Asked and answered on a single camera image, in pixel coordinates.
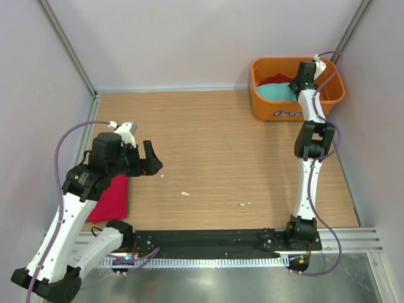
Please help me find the aluminium frame rail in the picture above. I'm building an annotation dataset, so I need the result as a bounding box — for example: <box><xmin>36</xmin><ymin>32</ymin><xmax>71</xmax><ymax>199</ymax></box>
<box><xmin>71</xmin><ymin>227</ymin><xmax>383</xmax><ymax>253</ymax></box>

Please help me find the right aluminium corner post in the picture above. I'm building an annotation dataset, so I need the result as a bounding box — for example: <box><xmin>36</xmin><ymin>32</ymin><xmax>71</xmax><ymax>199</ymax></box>
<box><xmin>331</xmin><ymin>0</ymin><xmax>374</xmax><ymax>64</ymax></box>

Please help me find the aluminium corner post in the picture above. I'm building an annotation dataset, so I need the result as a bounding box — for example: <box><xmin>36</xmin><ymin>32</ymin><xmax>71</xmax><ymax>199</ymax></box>
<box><xmin>331</xmin><ymin>0</ymin><xmax>374</xmax><ymax>64</ymax></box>
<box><xmin>37</xmin><ymin>0</ymin><xmax>97</xmax><ymax>98</ymax></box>

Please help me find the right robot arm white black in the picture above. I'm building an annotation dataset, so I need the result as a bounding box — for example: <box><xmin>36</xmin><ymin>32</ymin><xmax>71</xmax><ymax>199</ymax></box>
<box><xmin>284</xmin><ymin>58</ymin><xmax>335</xmax><ymax>250</ymax></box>

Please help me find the left aluminium corner post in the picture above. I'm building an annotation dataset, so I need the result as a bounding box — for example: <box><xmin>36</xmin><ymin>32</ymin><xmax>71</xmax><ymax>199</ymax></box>
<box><xmin>37</xmin><ymin>0</ymin><xmax>97</xmax><ymax>98</ymax></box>

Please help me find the teal t shirt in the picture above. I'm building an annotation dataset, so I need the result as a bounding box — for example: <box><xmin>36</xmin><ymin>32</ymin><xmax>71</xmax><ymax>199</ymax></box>
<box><xmin>256</xmin><ymin>83</ymin><xmax>297</xmax><ymax>102</ymax></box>

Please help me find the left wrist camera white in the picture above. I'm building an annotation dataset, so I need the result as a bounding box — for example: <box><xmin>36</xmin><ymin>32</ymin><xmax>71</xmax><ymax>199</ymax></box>
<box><xmin>107</xmin><ymin>121</ymin><xmax>137</xmax><ymax>147</ymax></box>

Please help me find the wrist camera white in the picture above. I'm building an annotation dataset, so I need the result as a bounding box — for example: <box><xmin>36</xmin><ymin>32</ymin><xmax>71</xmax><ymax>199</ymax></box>
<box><xmin>107</xmin><ymin>121</ymin><xmax>137</xmax><ymax>147</ymax></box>
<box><xmin>312</xmin><ymin>54</ymin><xmax>326</xmax><ymax>80</ymax></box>

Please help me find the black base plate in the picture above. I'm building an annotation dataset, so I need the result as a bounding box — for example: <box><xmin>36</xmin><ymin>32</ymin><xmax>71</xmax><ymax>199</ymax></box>
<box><xmin>133</xmin><ymin>228</ymin><xmax>323</xmax><ymax>255</ymax></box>

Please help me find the orange plastic bin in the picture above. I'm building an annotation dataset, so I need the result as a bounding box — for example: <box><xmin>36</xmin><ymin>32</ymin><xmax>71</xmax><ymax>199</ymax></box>
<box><xmin>250</xmin><ymin>56</ymin><xmax>345</xmax><ymax>122</ymax></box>

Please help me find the folded magenta t shirt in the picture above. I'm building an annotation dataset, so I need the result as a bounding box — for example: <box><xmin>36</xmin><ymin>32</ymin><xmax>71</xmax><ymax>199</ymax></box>
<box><xmin>87</xmin><ymin>175</ymin><xmax>129</xmax><ymax>223</ymax></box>

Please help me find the white slotted cable duct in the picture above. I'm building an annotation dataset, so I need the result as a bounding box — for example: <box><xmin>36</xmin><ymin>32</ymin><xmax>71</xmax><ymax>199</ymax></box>
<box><xmin>100</xmin><ymin>256</ymin><xmax>290</xmax><ymax>269</ymax></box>

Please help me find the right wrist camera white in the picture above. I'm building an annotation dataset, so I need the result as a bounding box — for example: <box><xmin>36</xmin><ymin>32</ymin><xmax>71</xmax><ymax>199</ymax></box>
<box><xmin>312</xmin><ymin>54</ymin><xmax>326</xmax><ymax>80</ymax></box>

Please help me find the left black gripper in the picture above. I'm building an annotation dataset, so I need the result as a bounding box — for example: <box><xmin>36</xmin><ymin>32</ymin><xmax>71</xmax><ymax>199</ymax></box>
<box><xmin>107</xmin><ymin>140</ymin><xmax>162</xmax><ymax>179</ymax></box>

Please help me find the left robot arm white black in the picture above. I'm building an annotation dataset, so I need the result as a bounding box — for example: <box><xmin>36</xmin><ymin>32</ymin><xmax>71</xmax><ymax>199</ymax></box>
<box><xmin>11</xmin><ymin>133</ymin><xmax>163</xmax><ymax>302</ymax></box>

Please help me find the dark red t shirt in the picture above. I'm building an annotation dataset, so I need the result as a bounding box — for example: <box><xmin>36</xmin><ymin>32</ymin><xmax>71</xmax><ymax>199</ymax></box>
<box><xmin>258</xmin><ymin>74</ymin><xmax>292</xmax><ymax>86</ymax></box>

